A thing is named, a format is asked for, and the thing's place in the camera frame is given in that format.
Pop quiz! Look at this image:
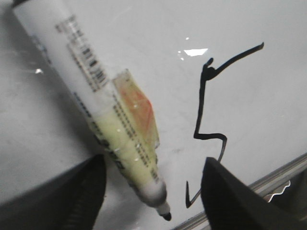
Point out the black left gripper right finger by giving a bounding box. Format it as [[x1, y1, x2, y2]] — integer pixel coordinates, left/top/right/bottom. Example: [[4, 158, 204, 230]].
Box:
[[201, 157, 307, 230]]

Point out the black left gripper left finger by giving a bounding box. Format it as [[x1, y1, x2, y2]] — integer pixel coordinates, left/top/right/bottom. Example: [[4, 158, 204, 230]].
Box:
[[0, 154, 106, 230]]

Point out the white whiteboard marker pen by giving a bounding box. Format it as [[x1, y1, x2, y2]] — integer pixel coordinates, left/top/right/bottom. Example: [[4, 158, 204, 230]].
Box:
[[12, 0, 171, 220]]

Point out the white whiteboard with aluminium frame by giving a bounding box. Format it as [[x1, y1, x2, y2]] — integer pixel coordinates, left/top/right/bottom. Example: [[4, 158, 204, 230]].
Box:
[[0, 0, 307, 230]]

